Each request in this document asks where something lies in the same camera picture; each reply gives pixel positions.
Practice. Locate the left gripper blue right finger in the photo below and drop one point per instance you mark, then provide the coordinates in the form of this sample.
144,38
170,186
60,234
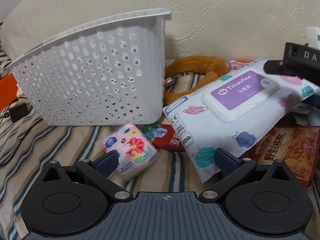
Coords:
236,172

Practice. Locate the orange white box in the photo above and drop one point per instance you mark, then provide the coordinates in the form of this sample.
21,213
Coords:
8,90

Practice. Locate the pink floral tissue pack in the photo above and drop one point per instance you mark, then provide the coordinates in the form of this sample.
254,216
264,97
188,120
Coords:
135,152

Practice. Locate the red walnut snack bag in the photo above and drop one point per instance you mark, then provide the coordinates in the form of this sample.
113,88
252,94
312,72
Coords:
298,146

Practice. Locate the wet wipes pack purple lid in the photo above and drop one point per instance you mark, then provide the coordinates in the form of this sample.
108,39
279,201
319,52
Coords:
234,113

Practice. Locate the large cream embossed cushion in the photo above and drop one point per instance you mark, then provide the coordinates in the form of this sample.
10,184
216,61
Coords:
231,29

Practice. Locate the white perforated plastic basket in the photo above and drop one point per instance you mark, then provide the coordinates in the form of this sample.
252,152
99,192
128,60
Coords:
105,72

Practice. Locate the black power adapter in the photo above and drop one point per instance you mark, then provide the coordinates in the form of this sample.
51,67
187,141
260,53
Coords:
18,111

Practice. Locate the white printed plastic package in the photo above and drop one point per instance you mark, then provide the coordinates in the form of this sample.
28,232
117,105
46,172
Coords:
313,36

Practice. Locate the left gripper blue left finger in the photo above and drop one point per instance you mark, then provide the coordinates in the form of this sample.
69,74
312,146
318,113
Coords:
96,173

